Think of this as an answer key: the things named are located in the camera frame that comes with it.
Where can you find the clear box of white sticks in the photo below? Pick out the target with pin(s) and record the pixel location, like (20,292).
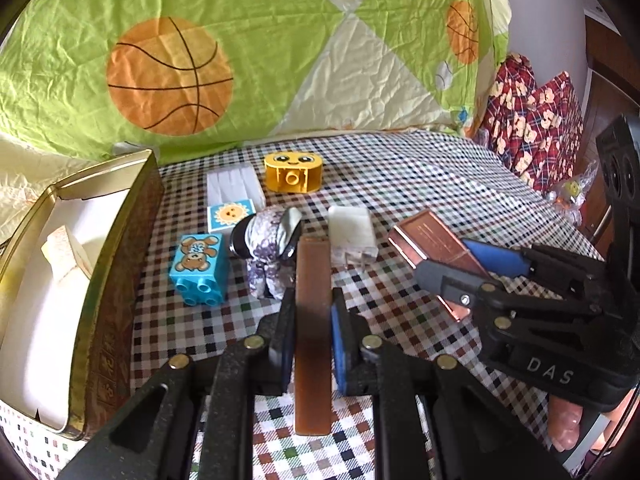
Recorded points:
(232,182)

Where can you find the blue bear print block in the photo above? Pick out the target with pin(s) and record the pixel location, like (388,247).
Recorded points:
(197,260)

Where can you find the checked bed sheet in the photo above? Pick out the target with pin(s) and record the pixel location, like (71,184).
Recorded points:
(400,170)

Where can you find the person's right hand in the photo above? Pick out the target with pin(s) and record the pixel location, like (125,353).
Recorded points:
(565,427)

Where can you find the gold tin box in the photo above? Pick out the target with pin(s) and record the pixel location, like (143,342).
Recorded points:
(117,310)

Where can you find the cream folded paper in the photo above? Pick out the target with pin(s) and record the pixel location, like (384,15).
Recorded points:
(65,252)

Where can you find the red teddy print pillow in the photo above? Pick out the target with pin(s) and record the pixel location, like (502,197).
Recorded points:
(510,90)
(550,130)

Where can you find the rose gold rectangular box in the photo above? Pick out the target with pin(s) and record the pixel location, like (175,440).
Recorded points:
(430,237)

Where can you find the brown bar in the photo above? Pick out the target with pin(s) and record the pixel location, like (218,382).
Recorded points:
(312,285)

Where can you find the dark wooden cabinet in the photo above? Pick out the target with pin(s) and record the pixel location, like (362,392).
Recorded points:
(600,90)

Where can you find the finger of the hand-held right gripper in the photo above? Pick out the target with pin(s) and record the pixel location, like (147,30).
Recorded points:
(442,280)
(495,258)

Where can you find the small clear plastic box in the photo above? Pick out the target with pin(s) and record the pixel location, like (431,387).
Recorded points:
(350,227)

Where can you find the clear bag with yellow toy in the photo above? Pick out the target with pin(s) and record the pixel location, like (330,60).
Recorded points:
(572,190)

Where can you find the green basketball print quilt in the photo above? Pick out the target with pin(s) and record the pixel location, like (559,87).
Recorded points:
(280,35)

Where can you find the white sun print block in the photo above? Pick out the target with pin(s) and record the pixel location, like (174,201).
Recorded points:
(230,215)

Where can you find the purple floral wrapped bottle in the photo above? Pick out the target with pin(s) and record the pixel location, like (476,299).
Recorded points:
(265,240)

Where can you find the yellow smiling face block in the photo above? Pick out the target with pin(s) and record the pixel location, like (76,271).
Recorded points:
(292,170)

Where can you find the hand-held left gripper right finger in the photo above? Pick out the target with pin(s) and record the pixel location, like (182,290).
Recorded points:
(340,342)

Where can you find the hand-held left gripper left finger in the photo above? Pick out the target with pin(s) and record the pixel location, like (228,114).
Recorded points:
(286,332)

